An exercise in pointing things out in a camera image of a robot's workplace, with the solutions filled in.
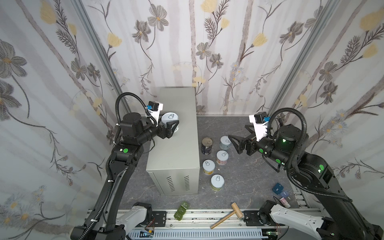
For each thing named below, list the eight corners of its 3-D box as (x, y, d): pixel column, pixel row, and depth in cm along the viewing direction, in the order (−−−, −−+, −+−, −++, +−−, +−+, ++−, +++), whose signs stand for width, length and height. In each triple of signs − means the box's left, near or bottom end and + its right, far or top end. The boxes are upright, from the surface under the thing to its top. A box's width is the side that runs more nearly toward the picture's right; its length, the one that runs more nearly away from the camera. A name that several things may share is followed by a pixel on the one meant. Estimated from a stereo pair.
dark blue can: (201, 155, 100) (202, 146, 92) (201, 146, 105) (201, 137, 97) (212, 155, 100) (213, 146, 92) (211, 146, 105) (212, 137, 97)
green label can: (210, 191, 85) (211, 187, 80) (210, 178, 90) (210, 174, 85) (223, 191, 85) (225, 187, 80) (222, 178, 90) (223, 174, 85)
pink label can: (216, 165, 95) (217, 161, 91) (215, 153, 100) (216, 149, 96) (228, 165, 95) (230, 161, 91) (226, 154, 100) (228, 149, 96)
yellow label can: (202, 175, 91) (202, 170, 86) (202, 164, 96) (202, 159, 91) (214, 175, 91) (215, 170, 86) (213, 164, 96) (214, 159, 91)
